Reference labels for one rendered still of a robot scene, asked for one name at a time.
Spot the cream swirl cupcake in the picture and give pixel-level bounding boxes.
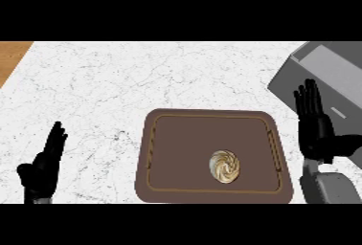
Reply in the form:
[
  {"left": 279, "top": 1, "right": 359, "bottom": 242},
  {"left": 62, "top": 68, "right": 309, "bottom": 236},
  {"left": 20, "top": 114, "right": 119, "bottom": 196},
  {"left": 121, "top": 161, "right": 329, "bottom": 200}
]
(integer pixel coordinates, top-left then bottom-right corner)
[{"left": 208, "top": 149, "right": 242, "bottom": 185}]

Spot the brown rectangular tray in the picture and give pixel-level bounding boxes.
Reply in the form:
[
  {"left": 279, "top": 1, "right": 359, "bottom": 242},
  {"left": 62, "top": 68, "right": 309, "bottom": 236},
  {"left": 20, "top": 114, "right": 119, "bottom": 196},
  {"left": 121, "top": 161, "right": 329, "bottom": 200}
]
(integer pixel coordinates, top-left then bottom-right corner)
[{"left": 134, "top": 108, "right": 294, "bottom": 205}]

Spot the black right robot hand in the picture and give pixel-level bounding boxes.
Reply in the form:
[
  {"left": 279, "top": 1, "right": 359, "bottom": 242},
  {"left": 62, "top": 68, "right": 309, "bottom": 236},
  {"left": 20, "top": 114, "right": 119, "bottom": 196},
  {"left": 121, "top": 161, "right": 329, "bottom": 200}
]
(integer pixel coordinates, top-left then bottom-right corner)
[{"left": 292, "top": 78, "right": 362, "bottom": 163}]

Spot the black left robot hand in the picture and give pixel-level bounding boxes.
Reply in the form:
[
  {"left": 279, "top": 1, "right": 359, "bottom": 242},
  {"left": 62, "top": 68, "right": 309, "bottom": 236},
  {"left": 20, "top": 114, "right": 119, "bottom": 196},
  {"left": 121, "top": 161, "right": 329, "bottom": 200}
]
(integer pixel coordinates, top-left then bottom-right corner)
[{"left": 16, "top": 121, "right": 69, "bottom": 203}]

